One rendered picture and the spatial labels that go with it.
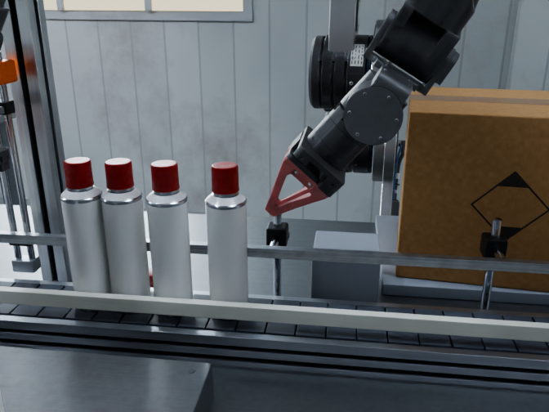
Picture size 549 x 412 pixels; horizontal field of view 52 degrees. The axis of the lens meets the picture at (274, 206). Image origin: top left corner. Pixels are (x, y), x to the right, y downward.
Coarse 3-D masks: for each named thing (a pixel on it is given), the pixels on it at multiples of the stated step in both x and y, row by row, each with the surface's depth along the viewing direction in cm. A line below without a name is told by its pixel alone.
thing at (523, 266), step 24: (0, 240) 80; (24, 240) 79; (48, 240) 79; (384, 264) 74; (408, 264) 73; (432, 264) 73; (456, 264) 72; (480, 264) 72; (504, 264) 72; (528, 264) 71
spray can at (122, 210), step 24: (120, 168) 69; (120, 192) 70; (120, 216) 70; (120, 240) 71; (144, 240) 73; (120, 264) 72; (144, 264) 74; (120, 288) 74; (144, 288) 75; (120, 312) 75
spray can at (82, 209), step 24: (72, 168) 69; (72, 192) 70; (96, 192) 72; (72, 216) 71; (96, 216) 72; (72, 240) 72; (96, 240) 73; (72, 264) 74; (96, 264) 73; (96, 288) 74
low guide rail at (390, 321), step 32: (0, 288) 75; (256, 320) 71; (288, 320) 70; (320, 320) 69; (352, 320) 69; (384, 320) 68; (416, 320) 68; (448, 320) 67; (480, 320) 67; (512, 320) 67
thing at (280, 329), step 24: (48, 288) 82; (72, 288) 82; (0, 312) 76; (24, 312) 76; (48, 312) 76; (72, 312) 76; (96, 312) 76; (408, 312) 76; (432, 312) 76; (456, 312) 76; (312, 336) 70; (336, 336) 70; (360, 336) 70; (384, 336) 70; (408, 336) 70; (432, 336) 70; (456, 336) 70
